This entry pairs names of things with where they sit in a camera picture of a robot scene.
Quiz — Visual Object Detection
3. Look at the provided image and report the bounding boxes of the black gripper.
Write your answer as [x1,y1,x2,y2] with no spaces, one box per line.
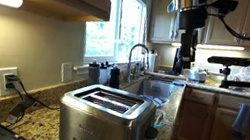
[168,2,211,72]

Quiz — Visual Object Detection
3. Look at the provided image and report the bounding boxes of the stainless steel two-slot toaster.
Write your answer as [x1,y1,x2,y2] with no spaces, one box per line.
[53,78,166,140]

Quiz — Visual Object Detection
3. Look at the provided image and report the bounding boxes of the blue sponge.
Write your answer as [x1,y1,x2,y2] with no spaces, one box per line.
[170,79,187,89]

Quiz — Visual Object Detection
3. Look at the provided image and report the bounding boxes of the white paper towel roll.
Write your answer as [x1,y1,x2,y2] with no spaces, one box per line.
[145,49,159,74]

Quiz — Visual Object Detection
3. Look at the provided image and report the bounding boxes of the green bowl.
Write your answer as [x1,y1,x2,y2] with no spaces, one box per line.
[206,70,228,85]

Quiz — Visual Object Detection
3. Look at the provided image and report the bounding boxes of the dim under-cabinet light strip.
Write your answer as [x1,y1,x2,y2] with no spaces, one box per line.
[170,35,246,58]

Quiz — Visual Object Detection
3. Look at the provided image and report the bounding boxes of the chrome arched kitchen faucet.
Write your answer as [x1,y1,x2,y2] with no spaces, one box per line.
[124,42,154,87]

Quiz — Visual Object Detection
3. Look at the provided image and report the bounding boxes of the blue cloth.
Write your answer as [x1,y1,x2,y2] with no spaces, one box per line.
[139,93,166,110]

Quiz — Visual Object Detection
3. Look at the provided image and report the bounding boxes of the crumpled clear plastic bag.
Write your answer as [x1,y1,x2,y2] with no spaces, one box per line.
[227,60,250,85]

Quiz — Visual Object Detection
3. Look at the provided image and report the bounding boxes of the clear glass baking dish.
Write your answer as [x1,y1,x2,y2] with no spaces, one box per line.
[152,107,169,131]

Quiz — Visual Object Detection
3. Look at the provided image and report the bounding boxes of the black water bottle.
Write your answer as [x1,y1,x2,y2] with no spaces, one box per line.
[107,63,124,90]

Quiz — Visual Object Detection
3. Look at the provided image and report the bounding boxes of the grey hanging dish towel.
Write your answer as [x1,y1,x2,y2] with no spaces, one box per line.
[229,102,250,140]

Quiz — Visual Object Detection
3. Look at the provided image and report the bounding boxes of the white water bottle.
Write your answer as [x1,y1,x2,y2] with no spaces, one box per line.
[97,60,113,87]

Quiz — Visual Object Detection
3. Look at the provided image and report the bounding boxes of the white framed kitchen window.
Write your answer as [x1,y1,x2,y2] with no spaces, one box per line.
[79,0,154,73]

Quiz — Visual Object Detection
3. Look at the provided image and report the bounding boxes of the black stereo camera bar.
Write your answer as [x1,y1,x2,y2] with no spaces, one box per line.
[206,51,250,70]

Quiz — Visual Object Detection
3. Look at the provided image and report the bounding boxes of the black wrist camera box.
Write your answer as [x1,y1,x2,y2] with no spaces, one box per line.
[207,0,240,19]

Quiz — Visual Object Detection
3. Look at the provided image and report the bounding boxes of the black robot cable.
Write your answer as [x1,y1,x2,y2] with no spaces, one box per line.
[201,0,250,42]

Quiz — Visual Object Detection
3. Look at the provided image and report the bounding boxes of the white light switch plate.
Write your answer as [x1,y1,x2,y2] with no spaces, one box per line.
[58,60,75,85]

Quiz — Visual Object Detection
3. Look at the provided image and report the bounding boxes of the black appliance power cord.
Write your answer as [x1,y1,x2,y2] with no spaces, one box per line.
[0,81,38,129]

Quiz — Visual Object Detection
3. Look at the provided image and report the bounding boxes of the black toaster power cable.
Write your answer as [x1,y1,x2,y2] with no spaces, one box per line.
[0,72,65,112]

